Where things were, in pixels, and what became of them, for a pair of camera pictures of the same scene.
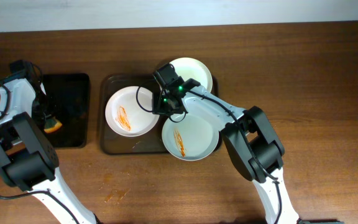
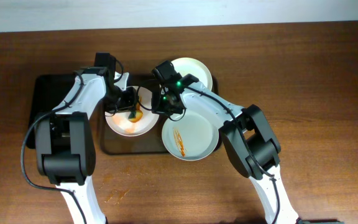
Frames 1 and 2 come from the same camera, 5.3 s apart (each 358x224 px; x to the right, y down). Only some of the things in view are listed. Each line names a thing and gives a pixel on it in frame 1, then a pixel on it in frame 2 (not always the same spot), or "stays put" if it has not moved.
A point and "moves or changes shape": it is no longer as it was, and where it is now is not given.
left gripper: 43,113 → 128,101
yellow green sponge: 51,125 moves or changes shape
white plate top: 192,68 stays put
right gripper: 159,106 stays put
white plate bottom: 193,139 stays put
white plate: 123,115 stays put
